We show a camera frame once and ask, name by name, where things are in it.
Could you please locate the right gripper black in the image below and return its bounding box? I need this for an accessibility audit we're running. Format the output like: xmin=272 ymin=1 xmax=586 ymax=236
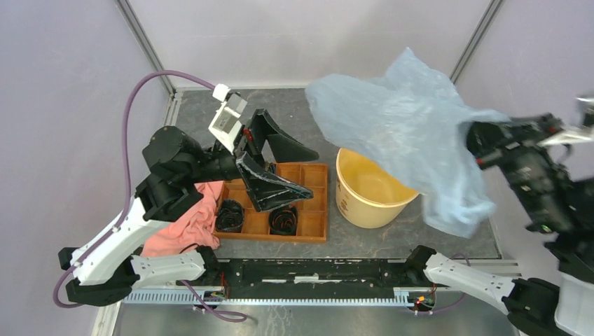
xmin=445 ymin=102 xmax=573 ymax=225

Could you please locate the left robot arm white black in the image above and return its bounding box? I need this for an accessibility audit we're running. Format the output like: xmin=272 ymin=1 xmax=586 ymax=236
xmin=57 ymin=109 xmax=319 ymax=308

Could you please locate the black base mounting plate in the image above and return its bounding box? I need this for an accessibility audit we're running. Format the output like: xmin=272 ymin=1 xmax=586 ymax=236
xmin=189 ymin=258 xmax=432 ymax=299

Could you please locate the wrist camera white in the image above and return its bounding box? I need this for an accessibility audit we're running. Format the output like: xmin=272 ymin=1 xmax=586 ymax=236
xmin=208 ymin=83 xmax=247 ymax=154
xmin=539 ymin=92 xmax=593 ymax=147

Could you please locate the black rolled belt left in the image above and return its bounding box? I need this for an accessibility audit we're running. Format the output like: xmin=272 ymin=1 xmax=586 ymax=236
xmin=215 ymin=199 xmax=244 ymax=233

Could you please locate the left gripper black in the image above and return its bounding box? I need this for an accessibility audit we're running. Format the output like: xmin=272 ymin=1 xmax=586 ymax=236
xmin=186 ymin=109 xmax=321 ymax=210

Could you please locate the aluminium frame rail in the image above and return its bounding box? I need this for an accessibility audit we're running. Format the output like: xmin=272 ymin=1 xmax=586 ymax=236
xmin=123 ymin=255 xmax=515 ymax=309

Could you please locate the orange compartment tray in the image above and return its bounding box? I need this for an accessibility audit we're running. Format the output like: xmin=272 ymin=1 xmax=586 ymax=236
xmin=214 ymin=163 xmax=329 ymax=244

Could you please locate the pink cloth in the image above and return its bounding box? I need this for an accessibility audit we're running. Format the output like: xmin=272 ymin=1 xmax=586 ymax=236
xmin=141 ymin=181 xmax=224 ymax=257

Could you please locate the yellow round trash bin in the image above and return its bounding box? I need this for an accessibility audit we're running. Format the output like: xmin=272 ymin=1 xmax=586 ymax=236
xmin=336 ymin=148 xmax=419 ymax=229

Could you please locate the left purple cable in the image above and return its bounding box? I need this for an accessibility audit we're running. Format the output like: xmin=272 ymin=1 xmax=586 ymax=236
xmin=52 ymin=69 xmax=216 ymax=309

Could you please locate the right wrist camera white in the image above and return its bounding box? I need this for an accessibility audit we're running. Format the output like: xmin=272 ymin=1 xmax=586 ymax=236
xmin=539 ymin=92 xmax=593 ymax=147

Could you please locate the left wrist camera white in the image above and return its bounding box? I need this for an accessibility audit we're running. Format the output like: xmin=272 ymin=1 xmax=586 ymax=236
xmin=208 ymin=83 xmax=247 ymax=154

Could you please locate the black orange rolled belt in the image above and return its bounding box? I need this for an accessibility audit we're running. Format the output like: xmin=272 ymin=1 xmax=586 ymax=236
xmin=268 ymin=206 xmax=298 ymax=236

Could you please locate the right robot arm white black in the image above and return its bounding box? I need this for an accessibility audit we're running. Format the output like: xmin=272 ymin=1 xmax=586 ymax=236
xmin=404 ymin=113 xmax=593 ymax=335

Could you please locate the light blue plastic trash bag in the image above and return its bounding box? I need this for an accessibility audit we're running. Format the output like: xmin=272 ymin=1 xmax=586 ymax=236
xmin=305 ymin=48 xmax=509 ymax=238

